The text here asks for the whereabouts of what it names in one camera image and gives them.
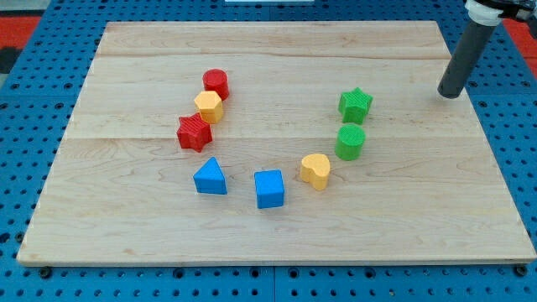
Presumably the blue cube block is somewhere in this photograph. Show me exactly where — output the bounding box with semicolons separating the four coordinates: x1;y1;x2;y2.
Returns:
253;169;285;209

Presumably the yellow heart block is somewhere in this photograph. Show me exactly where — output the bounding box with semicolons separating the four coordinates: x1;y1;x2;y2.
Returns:
300;154;331;190

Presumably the wooden board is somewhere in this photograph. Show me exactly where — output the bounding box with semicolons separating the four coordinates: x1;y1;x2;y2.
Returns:
17;21;536;267

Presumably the blue triangle block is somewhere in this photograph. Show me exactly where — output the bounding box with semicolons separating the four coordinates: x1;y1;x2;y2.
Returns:
193;157;227;195

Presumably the yellow hexagon block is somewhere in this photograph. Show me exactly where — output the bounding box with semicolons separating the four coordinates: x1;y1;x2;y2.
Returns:
194;91;223;124

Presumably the red star block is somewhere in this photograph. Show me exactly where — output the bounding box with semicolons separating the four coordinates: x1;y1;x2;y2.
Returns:
176;113;212;153

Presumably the green cylinder block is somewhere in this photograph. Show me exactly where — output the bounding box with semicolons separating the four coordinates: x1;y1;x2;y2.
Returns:
335;124;366;161

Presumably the red cylinder block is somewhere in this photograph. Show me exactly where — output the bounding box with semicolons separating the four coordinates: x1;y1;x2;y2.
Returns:
202;69;229;101

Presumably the green star block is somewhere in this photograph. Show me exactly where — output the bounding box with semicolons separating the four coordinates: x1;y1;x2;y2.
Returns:
338;87;373;125

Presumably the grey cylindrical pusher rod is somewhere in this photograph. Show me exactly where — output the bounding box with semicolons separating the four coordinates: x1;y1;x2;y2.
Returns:
437;20;496;99

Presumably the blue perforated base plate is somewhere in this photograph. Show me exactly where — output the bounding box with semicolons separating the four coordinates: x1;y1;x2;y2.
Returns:
1;0;536;301

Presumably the white rod mount collar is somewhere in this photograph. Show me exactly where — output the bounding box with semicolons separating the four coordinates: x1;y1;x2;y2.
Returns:
465;0;503;27

